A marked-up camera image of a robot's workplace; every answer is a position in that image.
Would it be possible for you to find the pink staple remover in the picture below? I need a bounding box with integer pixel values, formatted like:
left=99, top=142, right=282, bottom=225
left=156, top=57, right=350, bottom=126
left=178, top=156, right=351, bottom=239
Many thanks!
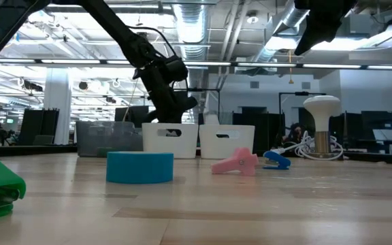
left=211, top=147, right=260, bottom=177

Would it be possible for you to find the white pillar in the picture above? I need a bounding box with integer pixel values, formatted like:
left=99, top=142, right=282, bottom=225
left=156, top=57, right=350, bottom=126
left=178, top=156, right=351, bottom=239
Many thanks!
left=43, top=67, right=73, bottom=146

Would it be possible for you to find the long light bar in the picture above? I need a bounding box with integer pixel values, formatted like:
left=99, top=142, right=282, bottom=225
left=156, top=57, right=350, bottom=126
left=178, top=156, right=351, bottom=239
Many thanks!
left=0, top=59, right=392, bottom=71

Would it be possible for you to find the white plastic bin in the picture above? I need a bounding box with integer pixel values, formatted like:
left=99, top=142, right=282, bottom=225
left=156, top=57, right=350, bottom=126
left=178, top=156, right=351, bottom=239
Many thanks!
left=199, top=125, right=256, bottom=160
left=142, top=122, right=199, bottom=159

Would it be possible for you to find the black cabinet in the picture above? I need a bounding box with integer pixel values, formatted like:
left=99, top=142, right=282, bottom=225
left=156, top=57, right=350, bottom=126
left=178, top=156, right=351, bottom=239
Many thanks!
left=232, top=106, right=286, bottom=156

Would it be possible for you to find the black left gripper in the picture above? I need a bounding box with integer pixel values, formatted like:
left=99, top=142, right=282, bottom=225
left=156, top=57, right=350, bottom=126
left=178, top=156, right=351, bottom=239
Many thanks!
left=133, top=61, right=199, bottom=125

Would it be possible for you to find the grey translucent plastic bin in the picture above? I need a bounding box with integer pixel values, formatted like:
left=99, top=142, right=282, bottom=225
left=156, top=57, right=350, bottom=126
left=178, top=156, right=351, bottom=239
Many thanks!
left=76, top=120, right=145, bottom=158

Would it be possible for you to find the small blue stapler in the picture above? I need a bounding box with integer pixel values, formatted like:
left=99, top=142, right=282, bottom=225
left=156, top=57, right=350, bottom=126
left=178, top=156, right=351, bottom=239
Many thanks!
left=263, top=150, right=291, bottom=170

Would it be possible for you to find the black monitor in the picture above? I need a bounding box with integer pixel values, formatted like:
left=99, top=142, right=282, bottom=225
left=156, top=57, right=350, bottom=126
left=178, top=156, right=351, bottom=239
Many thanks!
left=114, top=105, right=156, bottom=127

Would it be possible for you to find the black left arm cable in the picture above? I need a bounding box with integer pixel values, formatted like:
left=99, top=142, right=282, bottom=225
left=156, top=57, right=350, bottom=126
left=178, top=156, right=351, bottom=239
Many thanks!
left=127, top=25, right=187, bottom=90

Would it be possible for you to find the teal tape roll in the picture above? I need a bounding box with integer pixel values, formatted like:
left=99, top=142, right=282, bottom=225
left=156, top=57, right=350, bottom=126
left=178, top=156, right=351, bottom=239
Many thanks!
left=105, top=151, right=175, bottom=185

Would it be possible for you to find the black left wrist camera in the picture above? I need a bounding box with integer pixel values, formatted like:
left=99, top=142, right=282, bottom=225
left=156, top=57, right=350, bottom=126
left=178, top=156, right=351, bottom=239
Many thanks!
left=161, top=56, right=189, bottom=82

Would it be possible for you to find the white mushroom lamp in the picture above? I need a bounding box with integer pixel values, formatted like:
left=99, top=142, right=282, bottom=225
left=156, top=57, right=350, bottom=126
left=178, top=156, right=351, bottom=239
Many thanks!
left=303, top=95, right=344, bottom=161

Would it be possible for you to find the silver ribbed ventilation duct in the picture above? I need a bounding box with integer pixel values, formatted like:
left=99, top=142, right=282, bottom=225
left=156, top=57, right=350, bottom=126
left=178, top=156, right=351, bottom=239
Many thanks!
left=171, top=0, right=211, bottom=62

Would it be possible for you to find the white power cable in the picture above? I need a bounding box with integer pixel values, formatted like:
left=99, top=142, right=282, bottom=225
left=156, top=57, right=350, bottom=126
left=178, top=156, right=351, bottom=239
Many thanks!
left=269, top=131, right=344, bottom=161

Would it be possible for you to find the person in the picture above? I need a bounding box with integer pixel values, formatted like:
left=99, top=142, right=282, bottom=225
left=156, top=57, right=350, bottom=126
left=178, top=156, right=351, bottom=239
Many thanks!
left=284, top=122, right=305, bottom=146

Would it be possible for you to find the silver slanted ventilation duct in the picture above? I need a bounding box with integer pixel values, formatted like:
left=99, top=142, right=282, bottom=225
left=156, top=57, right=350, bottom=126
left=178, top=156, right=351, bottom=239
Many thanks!
left=253, top=0, right=310, bottom=64

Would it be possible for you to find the black partition panel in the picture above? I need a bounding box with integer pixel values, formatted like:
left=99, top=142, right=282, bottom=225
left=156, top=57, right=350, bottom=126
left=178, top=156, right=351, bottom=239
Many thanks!
left=18, top=108, right=60, bottom=146

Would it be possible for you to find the black stand frame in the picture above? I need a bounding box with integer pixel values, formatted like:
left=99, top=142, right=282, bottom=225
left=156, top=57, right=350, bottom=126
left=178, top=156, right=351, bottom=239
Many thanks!
left=169, top=88, right=221, bottom=124
left=278, top=91, right=327, bottom=116

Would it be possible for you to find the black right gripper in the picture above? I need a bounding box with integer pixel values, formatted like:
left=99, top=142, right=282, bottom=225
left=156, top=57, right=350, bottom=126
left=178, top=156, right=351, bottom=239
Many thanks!
left=294, top=0, right=357, bottom=56

